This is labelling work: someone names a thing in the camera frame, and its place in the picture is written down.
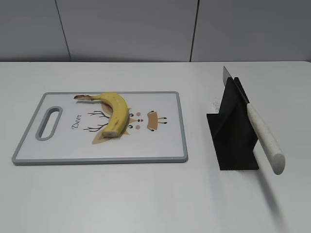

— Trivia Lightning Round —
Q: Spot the yellow banana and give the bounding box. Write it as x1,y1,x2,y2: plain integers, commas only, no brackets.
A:
74,92,129,138

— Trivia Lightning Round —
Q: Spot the knife with white handle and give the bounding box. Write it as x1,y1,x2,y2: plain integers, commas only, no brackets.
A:
223,66,286,175

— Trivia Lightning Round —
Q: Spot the white grey-rimmed cutting board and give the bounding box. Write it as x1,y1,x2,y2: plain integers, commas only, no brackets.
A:
12,91,188,166

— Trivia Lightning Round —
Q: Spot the black knife stand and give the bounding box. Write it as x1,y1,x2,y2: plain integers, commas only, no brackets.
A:
207,77,259,170

